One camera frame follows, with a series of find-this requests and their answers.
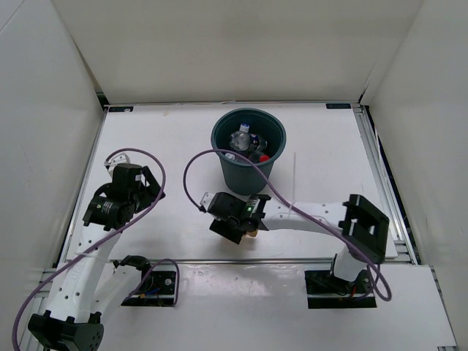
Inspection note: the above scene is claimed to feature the clear bottle dark label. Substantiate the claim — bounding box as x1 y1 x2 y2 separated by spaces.
230 133 268 157

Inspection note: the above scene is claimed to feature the clear bottle white cap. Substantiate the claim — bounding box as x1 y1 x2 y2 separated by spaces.
230 124 250 151

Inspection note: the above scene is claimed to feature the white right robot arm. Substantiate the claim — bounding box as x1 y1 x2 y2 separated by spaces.
200 192 389 293

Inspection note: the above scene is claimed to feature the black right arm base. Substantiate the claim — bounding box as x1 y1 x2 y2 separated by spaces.
304 270 377 309

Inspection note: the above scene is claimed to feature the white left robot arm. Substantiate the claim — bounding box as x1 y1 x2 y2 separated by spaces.
28 163 165 350

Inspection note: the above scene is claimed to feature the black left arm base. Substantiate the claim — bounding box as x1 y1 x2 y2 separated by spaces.
121 270 179 307

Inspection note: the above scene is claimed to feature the dark green plastic bin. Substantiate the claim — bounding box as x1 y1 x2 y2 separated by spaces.
211 108 286 195

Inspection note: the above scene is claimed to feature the dark bottle red cap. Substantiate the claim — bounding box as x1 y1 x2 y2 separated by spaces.
249 151 270 164

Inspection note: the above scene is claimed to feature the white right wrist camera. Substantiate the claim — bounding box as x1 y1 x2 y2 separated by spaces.
200 192 215 213

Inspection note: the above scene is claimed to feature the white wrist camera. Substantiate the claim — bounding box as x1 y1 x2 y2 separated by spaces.
200 192 215 213
104 152 131 171

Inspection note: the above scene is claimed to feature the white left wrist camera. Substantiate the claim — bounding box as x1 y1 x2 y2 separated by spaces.
104 152 131 171

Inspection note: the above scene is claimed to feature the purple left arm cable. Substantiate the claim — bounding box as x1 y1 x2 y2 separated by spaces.
11 148 179 350

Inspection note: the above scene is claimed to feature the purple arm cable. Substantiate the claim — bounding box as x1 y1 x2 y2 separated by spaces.
182 148 391 301
11 148 179 350

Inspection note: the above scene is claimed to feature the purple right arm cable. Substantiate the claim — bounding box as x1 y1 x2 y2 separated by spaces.
182 148 391 301

